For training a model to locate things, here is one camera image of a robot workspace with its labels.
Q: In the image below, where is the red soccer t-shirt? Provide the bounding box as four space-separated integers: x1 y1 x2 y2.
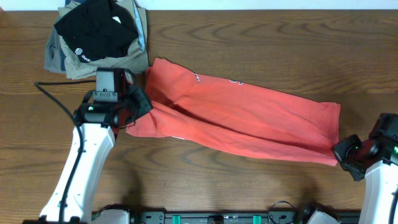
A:
127 58 340 166

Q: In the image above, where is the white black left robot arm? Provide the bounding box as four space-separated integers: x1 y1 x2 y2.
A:
35 86 152 223

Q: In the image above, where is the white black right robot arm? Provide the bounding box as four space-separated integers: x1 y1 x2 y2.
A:
294 135 397 224

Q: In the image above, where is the khaki folded garment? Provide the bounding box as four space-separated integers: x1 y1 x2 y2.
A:
60 0 149 80

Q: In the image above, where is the light blue folded garment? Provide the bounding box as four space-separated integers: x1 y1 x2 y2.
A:
132 0 146 52

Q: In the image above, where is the black folded garment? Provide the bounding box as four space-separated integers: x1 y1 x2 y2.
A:
54 0 139 63

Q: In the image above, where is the grey folded garment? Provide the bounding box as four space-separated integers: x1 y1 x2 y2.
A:
44 28 66 73

